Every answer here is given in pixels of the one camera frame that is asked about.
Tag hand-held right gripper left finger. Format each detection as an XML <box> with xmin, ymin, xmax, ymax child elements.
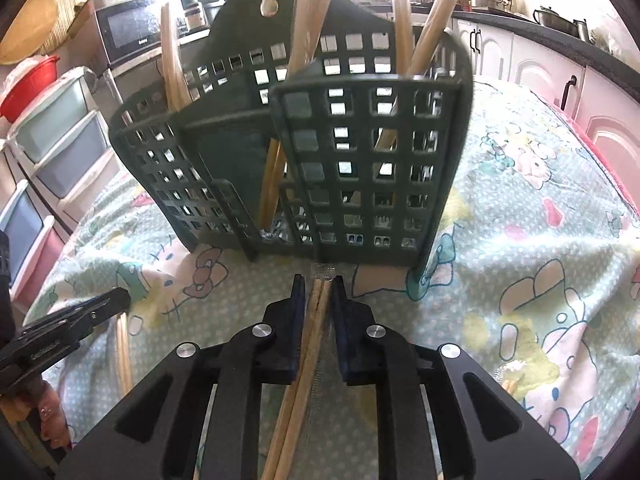
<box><xmin>54</xmin><ymin>274</ymin><xmax>307</xmax><ymax>480</ymax></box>

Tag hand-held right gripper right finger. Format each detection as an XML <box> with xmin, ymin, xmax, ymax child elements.
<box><xmin>330</xmin><ymin>275</ymin><xmax>584</xmax><ymax>480</ymax></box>

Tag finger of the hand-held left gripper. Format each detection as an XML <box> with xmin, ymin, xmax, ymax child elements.
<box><xmin>0</xmin><ymin>287</ymin><xmax>132</xmax><ymax>394</ymax></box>

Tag chopstick pair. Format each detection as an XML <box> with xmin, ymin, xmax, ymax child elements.
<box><xmin>114</xmin><ymin>310</ymin><xmax>135</xmax><ymax>397</ymax></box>
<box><xmin>393</xmin><ymin>0</ymin><xmax>414</xmax><ymax>77</ymax></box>
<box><xmin>257</xmin><ymin>0</ymin><xmax>342</xmax><ymax>236</ymax></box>
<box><xmin>260</xmin><ymin>275</ymin><xmax>335</xmax><ymax>480</ymax></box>
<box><xmin>374</xmin><ymin>0</ymin><xmax>474</xmax><ymax>152</ymax></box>
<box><xmin>159</xmin><ymin>2</ymin><xmax>194</xmax><ymax>112</ymax></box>

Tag dark green plastic utensil basket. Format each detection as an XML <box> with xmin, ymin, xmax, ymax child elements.
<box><xmin>109</xmin><ymin>0</ymin><xmax>474</xmax><ymax>274</ymax></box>

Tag person's left hand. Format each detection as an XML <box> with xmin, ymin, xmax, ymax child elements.
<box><xmin>14</xmin><ymin>374</ymin><xmax>72</xmax><ymax>450</ymax></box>

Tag plastic drawer unit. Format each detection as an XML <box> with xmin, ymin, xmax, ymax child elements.
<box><xmin>0</xmin><ymin>76</ymin><xmax>119</xmax><ymax>312</ymax></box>

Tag red plastic basin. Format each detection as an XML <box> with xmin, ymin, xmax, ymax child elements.
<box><xmin>0</xmin><ymin>55</ymin><xmax>62</xmax><ymax>124</ymax></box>

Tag cartoon printed blanket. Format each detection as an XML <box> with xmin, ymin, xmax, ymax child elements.
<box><xmin>22</xmin><ymin>77</ymin><xmax>640</xmax><ymax>480</ymax></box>

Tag round bamboo trays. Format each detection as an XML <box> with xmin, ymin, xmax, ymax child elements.
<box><xmin>0</xmin><ymin>0</ymin><xmax>101</xmax><ymax>67</ymax></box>

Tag microwave oven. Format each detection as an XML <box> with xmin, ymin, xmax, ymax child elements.
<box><xmin>94</xmin><ymin>0</ymin><xmax>174</xmax><ymax>67</ymax></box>

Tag white base cabinets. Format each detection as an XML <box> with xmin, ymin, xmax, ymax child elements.
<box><xmin>450</xmin><ymin>14</ymin><xmax>640</xmax><ymax>211</ymax></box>

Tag dark kitchen countertop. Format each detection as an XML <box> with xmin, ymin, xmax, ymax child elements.
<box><xmin>450</xmin><ymin>9</ymin><xmax>640</xmax><ymax>82</ymax></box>

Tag metal cooking pot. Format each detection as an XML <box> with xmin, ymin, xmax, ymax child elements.
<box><xmin>532</xmin><ymin>5</ymin><xmax>592</xmax><ymax>42</ymax></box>

